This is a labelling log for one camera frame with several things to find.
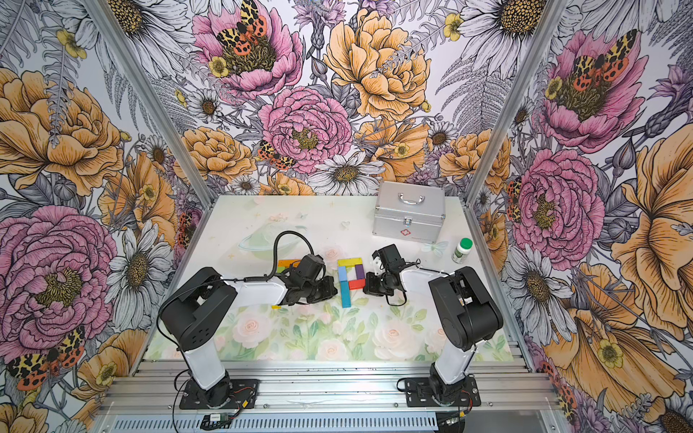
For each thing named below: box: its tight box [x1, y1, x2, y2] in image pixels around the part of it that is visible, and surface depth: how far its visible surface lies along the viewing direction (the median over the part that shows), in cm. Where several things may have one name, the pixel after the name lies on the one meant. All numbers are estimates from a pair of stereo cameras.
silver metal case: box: [372, 181, 446, 244], surface depth 103 cm
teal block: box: [341, 280, 352, 309], surface depth 95 cm
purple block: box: [354, 264, 366, 280], surface depth 101 cm
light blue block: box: [338, 266, 348, 282], surface depth 101 cm
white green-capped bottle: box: [451, 237, 474, 265], surface depth 99 cm
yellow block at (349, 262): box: [337, 257, 363, 268], surface depth 104 cm
